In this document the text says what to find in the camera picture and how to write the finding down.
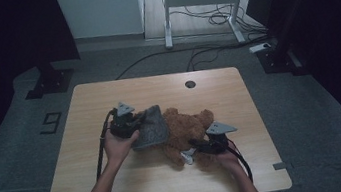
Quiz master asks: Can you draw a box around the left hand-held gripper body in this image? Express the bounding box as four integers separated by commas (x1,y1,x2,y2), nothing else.
105,99,144,142

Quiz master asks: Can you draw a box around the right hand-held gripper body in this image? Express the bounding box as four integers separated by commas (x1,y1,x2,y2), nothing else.
202,118,242,156

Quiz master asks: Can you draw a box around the grey cloth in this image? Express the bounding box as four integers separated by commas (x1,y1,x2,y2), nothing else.
126,103,171,151

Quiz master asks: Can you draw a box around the brown teddy bear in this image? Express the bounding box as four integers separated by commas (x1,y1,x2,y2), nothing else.
139,101,222,176

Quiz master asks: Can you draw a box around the person's right hand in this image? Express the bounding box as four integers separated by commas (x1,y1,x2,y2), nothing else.
215,148,246,176

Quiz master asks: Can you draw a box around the person's left hand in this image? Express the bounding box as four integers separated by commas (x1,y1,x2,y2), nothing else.
101,127,145,169

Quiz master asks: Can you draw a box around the black round table grommet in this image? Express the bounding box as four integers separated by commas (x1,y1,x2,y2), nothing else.
184,79,198,90

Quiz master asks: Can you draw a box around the grey tape strip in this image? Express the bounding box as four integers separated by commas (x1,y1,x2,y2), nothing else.
272,160,295,172

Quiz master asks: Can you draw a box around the black stand base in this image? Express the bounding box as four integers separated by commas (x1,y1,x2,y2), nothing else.
256,41,310,81
21,58,77,101

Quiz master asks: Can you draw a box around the white power strip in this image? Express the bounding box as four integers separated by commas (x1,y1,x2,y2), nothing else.
248,41,272,54

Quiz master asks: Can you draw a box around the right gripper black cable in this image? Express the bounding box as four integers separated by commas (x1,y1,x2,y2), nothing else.
224,137,255,186

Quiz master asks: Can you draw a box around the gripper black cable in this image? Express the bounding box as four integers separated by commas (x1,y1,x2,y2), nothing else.
224,137,255,186
87,108,127,181

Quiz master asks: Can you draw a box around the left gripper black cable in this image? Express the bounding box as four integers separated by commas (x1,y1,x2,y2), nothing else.
87,108,127,181

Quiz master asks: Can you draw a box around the long black floor cable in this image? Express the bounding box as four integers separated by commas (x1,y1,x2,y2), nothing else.
112,34,275,82

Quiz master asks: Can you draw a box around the tangle of black cables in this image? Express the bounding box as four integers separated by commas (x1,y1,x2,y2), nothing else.
169,0,269,48

